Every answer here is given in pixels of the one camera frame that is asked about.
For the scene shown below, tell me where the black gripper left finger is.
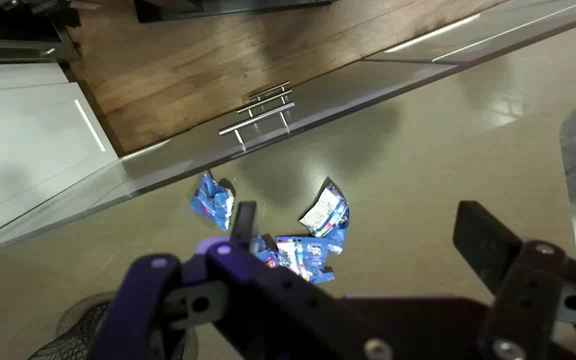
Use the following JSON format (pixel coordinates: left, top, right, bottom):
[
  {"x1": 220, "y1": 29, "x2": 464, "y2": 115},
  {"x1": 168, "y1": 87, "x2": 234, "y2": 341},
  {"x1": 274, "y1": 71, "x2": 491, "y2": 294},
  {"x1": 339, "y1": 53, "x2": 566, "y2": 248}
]
[{"x1": 89, "y1": 199, "x2": 395, "y2": 360}]

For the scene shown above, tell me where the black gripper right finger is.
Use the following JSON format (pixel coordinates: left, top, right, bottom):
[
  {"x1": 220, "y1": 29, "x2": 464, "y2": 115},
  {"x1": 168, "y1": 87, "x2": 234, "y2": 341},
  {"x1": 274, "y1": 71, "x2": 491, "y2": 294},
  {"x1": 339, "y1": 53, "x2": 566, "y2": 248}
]
[{"x1": 451, "y1": 199, "x2": 576, "y2": 360}]

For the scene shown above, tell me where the blue snack packet white end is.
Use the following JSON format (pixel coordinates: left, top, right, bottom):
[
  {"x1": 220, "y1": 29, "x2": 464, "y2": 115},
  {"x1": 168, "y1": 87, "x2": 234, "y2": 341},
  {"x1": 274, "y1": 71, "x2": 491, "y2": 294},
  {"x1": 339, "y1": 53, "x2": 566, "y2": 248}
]
[{"x1": 298, "y1": 177, "x2": 351, "y2": 257}]

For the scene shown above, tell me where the small crumpled blue snack packet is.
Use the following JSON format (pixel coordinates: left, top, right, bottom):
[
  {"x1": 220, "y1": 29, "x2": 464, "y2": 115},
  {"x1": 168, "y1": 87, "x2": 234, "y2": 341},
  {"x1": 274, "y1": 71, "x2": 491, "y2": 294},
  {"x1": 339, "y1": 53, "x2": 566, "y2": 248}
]
[{"x1": 190, "y1": 171, "x2": 237, "y2": 232}]

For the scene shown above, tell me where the grey base cabinet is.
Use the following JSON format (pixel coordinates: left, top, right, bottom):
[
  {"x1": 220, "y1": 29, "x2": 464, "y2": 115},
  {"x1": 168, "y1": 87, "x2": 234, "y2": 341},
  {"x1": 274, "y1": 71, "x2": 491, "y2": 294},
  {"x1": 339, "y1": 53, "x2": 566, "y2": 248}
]
[{"x1": 0, "y1": 0, "x2": 576, "y2": 263}]

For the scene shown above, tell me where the steel drawer handle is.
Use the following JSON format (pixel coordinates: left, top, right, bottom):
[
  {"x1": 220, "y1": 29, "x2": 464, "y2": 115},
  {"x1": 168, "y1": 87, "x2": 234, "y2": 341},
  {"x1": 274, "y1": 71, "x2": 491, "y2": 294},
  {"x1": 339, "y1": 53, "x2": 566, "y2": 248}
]
[
  {"x1": 243, "y1": 81, "x2": 294, "y2": 111},
  {"x1": 217, "y1": 100, "x2": 298, "y2": 154}
]

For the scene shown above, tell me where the black wire mesh basket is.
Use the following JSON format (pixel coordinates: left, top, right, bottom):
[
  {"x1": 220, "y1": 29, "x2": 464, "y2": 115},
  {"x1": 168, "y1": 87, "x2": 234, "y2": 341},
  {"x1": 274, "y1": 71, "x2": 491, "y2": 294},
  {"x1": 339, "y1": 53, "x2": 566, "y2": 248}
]
[{"x1": 26, "y1": 288, "x2": 200, "y2": 360}]

